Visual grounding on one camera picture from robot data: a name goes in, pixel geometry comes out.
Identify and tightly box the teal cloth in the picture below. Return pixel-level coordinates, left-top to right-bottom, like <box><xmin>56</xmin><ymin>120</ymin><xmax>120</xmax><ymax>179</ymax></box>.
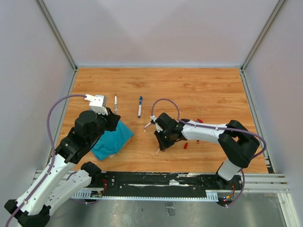
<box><xmin>91</xmin><ymin>120</ymin><xmax>134</xmax><ymax>160</ymax></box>

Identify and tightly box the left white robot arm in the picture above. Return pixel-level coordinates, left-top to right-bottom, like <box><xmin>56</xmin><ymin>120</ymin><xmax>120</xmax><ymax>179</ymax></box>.
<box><xmin>4</xmin><ymin>107</ymin><xmax>121</xmax><ymax>227</ymax></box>

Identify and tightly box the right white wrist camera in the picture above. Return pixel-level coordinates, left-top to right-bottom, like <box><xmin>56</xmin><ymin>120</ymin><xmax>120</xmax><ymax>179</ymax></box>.
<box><xmin>150</xmin><ymin>115</ymin><xmax>163</xmax><ymax>132</ymax></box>

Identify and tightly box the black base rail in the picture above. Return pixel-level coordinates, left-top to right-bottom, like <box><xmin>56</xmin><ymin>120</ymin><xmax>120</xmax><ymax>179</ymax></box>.
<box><xmin>88</xmin><ymin>172</ymin><xmax>242</xmax><ymax>198</ymax></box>

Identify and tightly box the white blue deli marker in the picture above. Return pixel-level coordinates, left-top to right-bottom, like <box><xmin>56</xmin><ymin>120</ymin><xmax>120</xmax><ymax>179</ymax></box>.
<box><xmin>138</xmin><ymin>105</ymin><xmax>142</xmax><ymax>118</ymax></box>

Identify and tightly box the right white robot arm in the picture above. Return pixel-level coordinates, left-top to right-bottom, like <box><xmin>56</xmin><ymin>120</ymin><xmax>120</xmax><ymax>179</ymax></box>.
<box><xmin>151</xmin><ymin>113</ymin><xmax>260</xmax><ymax>189</ymax></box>

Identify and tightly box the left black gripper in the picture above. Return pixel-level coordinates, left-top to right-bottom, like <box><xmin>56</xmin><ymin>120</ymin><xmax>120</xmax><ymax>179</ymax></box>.
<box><xmin>88</xmin><ymin>106</ymin><xmax>121</xmax><ymax>145</ymax></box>

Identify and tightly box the white whiteboard marker purple end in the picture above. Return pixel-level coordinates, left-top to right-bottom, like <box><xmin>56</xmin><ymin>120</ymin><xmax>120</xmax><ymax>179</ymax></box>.
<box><xmin>114</xmin><ymin>94</ymin><xmax>118</xmax><ymax>115</ymax></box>

